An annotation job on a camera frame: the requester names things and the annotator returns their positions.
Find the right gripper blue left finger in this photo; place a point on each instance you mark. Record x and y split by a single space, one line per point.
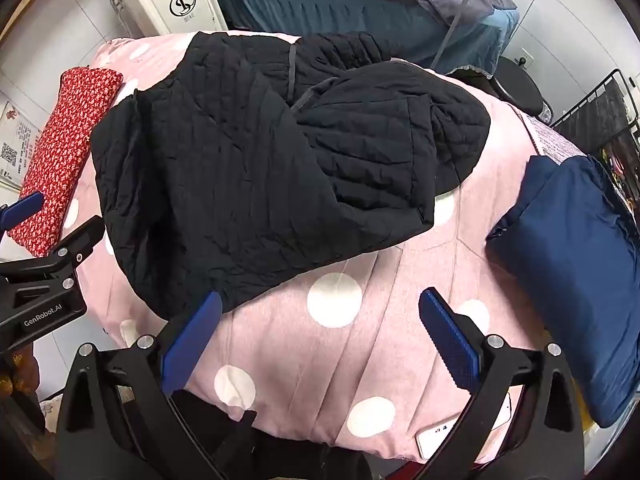
117 418

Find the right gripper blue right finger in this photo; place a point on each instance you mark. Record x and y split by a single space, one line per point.
544 439

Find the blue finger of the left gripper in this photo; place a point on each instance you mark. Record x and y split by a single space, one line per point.
73 250
12 215

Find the black quilted jacket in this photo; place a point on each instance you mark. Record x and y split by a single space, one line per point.
258 159

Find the left hand gold nails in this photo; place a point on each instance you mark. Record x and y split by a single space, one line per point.
22 375

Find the red patterned pillow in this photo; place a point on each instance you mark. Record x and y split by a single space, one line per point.
61 152

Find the navy blue folded garment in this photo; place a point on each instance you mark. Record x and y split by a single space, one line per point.
572 245

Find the pink polka dot bedspread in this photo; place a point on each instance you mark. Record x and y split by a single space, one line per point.
339 355

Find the black metal cart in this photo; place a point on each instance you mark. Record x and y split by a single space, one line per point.
606 117

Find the black round stool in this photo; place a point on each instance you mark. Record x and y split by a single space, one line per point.
513 85

